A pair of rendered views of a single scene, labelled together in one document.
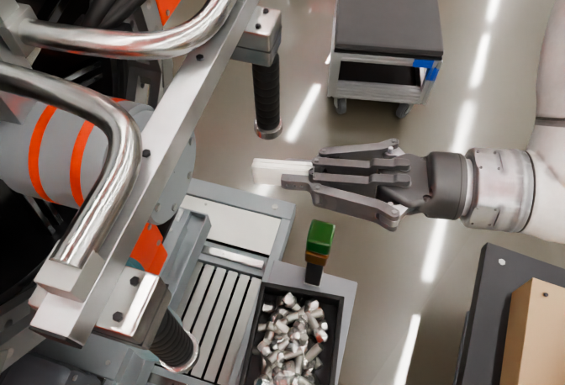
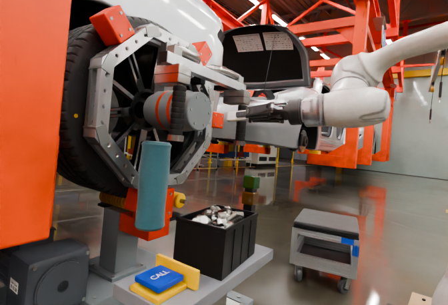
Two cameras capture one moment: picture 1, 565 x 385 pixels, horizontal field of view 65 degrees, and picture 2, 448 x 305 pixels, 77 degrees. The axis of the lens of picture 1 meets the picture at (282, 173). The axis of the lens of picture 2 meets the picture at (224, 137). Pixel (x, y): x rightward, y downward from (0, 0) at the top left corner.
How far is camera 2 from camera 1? 0.81 m
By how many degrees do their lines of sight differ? 59
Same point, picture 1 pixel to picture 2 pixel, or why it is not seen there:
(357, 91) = (308, 260)
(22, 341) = (113, 148)
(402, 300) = not seen: outside the picture
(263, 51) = (241, 96)
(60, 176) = (167, 96)
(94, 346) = (93, 290)
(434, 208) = (289, 107)
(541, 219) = (327, 100)
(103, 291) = (177, 60)
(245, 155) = not seen: hidden behind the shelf
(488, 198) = (307, 98)
